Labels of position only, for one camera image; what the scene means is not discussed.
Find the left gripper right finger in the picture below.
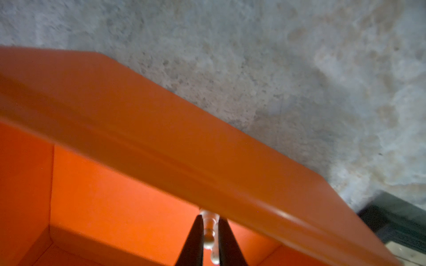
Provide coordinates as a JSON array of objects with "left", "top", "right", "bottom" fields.
[{"left": 218, "top": 217, "right": 248, "bottom": 266}]

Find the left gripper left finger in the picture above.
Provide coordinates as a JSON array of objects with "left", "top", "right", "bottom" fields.
[{"left": 175, "top": 215, "right": 204, "bottom": 266}]

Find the white pawn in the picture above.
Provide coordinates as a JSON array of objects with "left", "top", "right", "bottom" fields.
[{"left": 200, "top": 209, "right": 220, "bottom": 266}]

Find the folding chess board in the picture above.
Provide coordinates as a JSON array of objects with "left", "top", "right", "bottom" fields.
[{"left": 358, "top": 192, "right": 426, "bottom": 266}]

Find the orange plastic tray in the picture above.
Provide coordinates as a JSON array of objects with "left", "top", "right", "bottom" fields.
[{"left": 1, "top": 47, "right": 398, "bottom": 266}]

